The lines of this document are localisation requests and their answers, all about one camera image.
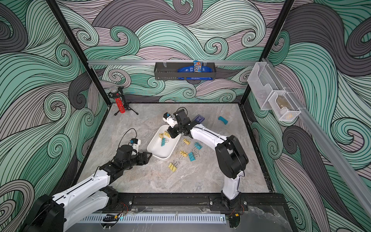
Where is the blue playing card box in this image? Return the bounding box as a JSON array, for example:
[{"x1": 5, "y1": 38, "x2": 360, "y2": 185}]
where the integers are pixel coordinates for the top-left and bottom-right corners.
[{"x1": 194, "y1": 115, "x2": 205, "y2": 124}]

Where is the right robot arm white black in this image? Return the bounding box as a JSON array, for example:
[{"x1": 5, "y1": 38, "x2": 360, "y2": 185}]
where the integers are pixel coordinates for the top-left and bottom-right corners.
[{"x1": 163, "y1": 109, "x2": 248, "y2": 208}]

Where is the black vertical frame post right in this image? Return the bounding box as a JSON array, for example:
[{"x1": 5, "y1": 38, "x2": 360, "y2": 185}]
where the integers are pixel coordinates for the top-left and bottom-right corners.
[{"x1": 240, "y1": 0, "x2": 295, "y2": 103}]

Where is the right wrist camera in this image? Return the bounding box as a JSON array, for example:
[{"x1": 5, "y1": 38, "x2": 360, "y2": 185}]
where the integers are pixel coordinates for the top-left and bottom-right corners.
[{"x1": 163, "y1": 113, "x2": 172, "y2": 120}]

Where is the white slotted cable duct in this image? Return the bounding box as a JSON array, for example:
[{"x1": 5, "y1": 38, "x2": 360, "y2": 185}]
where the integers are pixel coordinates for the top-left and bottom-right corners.
[{"x1": 79, "y1": 213, "x2": 227, "y2": 224}]

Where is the teal tape dispenser piece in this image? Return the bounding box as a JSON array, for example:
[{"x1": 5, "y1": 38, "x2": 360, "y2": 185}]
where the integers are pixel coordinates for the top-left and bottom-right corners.
[{"x1": 218, "y1": 116, "x2": 228, "y2": 125}]

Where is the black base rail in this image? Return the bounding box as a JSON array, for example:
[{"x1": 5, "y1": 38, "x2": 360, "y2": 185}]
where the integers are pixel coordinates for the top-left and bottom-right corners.
[{"x1": 103, "y1": 193, "x2": 288, "y2": 213}]

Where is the aluminium rail wall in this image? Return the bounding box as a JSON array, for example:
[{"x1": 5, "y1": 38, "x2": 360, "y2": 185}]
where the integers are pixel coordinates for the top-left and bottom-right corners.
[
  {"x1": 87, "y1": 59, "x2": 258, "y2": 66},
  {"x1": 262, "y1": 58, "x2": 371, "y2": 216}
]

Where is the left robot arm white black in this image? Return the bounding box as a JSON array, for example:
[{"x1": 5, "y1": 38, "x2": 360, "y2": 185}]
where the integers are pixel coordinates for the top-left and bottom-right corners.
[{"x1": 21, "y1": 144, "x2": 152, "y2": 232}]

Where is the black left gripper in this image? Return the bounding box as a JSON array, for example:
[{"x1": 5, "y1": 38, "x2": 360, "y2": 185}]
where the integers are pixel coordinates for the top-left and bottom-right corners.
[{"x1": 122, "y1": 152, "x2": 152, "y2": 171}]

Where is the black vertical frame post left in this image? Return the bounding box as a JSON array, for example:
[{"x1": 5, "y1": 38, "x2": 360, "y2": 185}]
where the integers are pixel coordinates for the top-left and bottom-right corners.
[{"x1": 46, "y1": 0, "x2": 112, "y2": 106}]

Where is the aluminium rail right wall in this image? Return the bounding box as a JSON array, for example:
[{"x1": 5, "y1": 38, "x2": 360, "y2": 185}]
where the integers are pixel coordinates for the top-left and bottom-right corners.
[{"x1": 262, "y1": 58, "x2": 371, "y2": 216}]

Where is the blue package in basket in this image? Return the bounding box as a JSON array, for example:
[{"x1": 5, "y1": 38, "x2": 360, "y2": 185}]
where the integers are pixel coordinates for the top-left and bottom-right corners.
[{"x1": 177, "y1": 61, "x2": 213, "y2": 80}]

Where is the clear plastic wall bin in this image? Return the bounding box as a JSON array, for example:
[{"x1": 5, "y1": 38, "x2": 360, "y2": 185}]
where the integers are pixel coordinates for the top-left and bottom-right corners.
[{"x1": 248, "y1": 62, "x2": 300, "y2": 123}]

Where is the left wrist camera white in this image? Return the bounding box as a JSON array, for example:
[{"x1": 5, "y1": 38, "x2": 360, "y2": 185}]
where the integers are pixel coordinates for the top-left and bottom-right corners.
[{"x1": 129, "y1": 138, "x2": 141, "y2": 152}]

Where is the aluminium rail back wall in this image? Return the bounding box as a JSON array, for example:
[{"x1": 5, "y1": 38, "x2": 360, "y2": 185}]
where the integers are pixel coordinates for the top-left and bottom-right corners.
[{"x1": 87, "y1": 59, "x2": 258, "y2": 66}]

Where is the white plastic storage box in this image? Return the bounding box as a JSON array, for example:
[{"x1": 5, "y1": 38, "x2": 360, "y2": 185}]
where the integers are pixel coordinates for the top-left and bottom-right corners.
[{"x1": 147, "y1": 125, "x2": 181, "y2": 161}]

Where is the black microphone tripod stand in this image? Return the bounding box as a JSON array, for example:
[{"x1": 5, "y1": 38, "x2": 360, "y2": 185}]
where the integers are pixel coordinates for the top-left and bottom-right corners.
[{"x1": 108, "y1": 86, "x2": 139, "y2": 116}]

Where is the teal binder clip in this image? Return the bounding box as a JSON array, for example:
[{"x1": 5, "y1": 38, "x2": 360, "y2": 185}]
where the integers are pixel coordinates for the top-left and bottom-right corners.
[
  {"x1": 194, "y1": 142, "x2": 203, "y2": 150},
  {"x1": 161, "y1": 138, "x2": 169, "y2": 147},
  {"x1": 188, "y1": 151, "x2": 200, "y2": 161}
]

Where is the yellow binder clip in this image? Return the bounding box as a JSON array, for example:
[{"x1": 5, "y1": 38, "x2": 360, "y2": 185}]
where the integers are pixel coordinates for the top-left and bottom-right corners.
[
  {"x1": 183, "y1": 138, "x2": 191, "y2": 146},
  {"x1": 179, "y1": 150, "x2": 188, "y2": 157},
  {"x1": 158, "y1": 131, "x2": 171, "y2": 139},
  {"x1": 168, "y1": 160, "x2": 180, "y2": 173}
]

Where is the black wall basket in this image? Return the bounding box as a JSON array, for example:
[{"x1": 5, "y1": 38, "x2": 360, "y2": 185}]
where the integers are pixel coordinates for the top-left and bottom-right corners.
[{"x1": 154, "y1": 62, "x2": 216, "y2": 81}]

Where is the black vertical frame post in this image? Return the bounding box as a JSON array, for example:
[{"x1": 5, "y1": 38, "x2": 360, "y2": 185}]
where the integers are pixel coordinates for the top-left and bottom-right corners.
[
  {"x1": 240, "y1": 0, "x2": 295, "y2": 103},
  {"x1": 46, "y1": 0, "x2": 112, "y2": 106}
]

